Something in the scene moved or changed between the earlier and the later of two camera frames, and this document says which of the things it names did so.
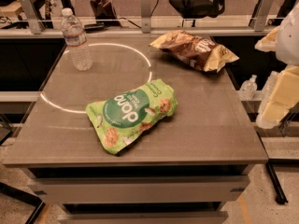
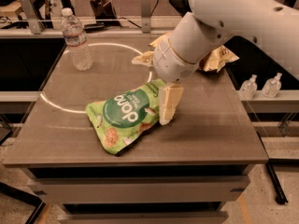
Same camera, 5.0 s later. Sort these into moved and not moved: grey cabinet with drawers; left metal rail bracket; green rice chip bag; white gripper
Moved: white gripper
Not moved: left metal rail bracket; grey cabinet with drawers; green rice chip bag
